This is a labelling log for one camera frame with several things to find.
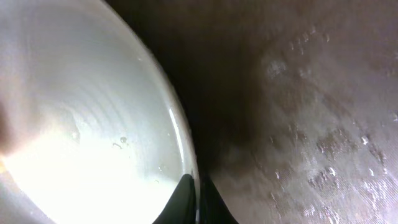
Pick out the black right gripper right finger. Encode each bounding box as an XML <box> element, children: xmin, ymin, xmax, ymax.
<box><xmin>199</xmin><ymin>175</ymin><xmax>238</xmax><ymax>224</ymax></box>

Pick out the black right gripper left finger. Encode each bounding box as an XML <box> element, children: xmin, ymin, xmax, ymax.
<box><xmin>153</xmin><ymin>174</ymin><xmax>197</xmax><ymax>224</ymax></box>

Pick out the pale green plastic plate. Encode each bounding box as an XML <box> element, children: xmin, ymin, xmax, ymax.
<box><xmin>1</xmin><ymin>1</ymin><xmax>200</xmax><ymax>223</ymax></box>

